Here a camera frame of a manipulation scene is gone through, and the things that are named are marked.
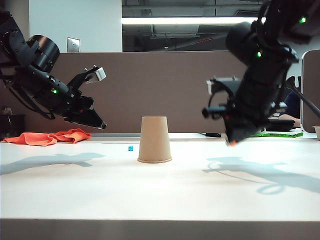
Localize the black diagonal rod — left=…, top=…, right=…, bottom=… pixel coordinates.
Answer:
left=286, top=76, right=320, bottom=115

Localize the brown paper cup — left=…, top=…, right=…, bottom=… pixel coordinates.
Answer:
left=137, top=116, right=173, bottom=165

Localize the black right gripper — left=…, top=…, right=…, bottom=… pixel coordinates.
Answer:
left=202, top=98, right=270, bottom=147

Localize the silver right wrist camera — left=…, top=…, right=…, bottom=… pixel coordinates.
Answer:
left=206, top=76, right=243, bottom=96

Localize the black bag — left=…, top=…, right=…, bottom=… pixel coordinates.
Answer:
left=266, top=119, right=296, bottom=132

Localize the black box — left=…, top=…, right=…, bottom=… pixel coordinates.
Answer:
left=0, top=114, right=26, bottom=141

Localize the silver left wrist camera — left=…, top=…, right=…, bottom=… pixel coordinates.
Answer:
left=67, top=65, right=108, bottom=87

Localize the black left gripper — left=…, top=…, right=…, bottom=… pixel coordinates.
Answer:
left=61, top=89, right=108, bottom=130

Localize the wide brown desk partition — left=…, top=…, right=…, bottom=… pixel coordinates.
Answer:
left=0, top=51, right=253, bottom=135

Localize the green tape strip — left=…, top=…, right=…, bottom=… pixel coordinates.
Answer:
left=249, top=132, right=304, bottom=139

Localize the seated person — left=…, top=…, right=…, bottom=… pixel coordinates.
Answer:
left=279, top=89, right=302, bottom=127

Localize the metal wall switch plate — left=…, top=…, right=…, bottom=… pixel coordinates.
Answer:
left=66, top=37, right=81, bottom=53

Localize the narrow brown desk partition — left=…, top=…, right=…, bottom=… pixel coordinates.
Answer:
left=300, top=49, right=320, bottom=134

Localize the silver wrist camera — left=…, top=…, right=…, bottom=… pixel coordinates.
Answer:
left=206, top=76, right=243, bottom=96
left=67, top=65, right=108, bottom=87

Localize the long ceiling light strip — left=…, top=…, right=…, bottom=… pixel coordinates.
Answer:
left=121, top=16, right=267, bottom=25

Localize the orange cloth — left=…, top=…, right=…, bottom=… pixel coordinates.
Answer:
left=1, top=128, right=92, bottom=147

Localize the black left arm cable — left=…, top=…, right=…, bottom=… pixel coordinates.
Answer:
left=0, top=74, right=56, bottom=121

